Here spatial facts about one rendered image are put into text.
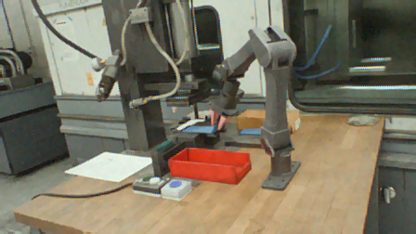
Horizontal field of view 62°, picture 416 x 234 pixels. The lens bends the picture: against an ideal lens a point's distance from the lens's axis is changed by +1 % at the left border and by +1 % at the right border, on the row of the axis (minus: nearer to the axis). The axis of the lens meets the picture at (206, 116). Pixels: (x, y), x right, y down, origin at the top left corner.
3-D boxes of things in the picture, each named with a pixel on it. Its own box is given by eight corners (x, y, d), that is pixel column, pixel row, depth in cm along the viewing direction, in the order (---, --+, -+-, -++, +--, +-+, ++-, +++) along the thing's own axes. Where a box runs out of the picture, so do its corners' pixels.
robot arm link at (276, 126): (260, 146, 108) (259, 42, 96) (278, 140, 111) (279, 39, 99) (272, 153, 103) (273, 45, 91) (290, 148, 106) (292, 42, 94)
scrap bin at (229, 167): (237, 185, 104) (235, 167, 103) (170, 175, 117) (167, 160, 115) (252, 169, 114) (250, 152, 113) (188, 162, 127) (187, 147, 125)
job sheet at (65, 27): (60, 62, 273) (50, 19, 265) (61, 61, 274) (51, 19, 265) (81, 60, 259) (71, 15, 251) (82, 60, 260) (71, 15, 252)
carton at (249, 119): (292, 136, 143) (291, 118, 141) (238, 133, 155) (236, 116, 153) (300, 126, 153) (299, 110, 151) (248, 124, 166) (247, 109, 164)
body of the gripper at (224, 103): (214, 102, 132) (221, 84, 129) (237, 114, 129) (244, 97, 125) (207, 106, 127) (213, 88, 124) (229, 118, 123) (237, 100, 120)
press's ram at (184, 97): (191, 114, 124) (180, 31, 116) (137, 113, 137) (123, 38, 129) (214, 102, 139) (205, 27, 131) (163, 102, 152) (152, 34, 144)
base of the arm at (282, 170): (257, 163, 98) (281, 165, 95) (279, 139, 115) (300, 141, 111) (260, 188, 100) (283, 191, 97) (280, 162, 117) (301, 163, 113)
